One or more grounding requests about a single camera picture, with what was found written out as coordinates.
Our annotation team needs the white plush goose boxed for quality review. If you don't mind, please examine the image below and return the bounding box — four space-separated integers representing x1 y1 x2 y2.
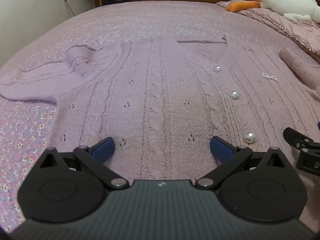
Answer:
226 0 320 23

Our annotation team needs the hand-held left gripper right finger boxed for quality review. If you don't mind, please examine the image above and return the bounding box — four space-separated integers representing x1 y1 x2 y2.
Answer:
195 136 288 190

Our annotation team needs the thin metal rod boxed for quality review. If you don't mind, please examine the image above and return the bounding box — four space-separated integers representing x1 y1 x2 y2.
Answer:
63 0 75 17

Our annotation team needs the lilac knit cardigan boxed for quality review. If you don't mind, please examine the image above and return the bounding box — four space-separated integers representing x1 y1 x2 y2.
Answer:
0 35 320 233

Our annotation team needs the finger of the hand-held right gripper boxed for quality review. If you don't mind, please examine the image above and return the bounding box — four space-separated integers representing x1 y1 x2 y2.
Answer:
284 127 320 153

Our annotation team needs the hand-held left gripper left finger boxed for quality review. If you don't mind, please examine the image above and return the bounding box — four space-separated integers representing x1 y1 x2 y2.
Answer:
37 137 130 190

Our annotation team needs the pink knitted blanket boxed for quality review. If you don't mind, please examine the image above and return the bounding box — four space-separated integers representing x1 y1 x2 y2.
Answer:
216 0 320 63

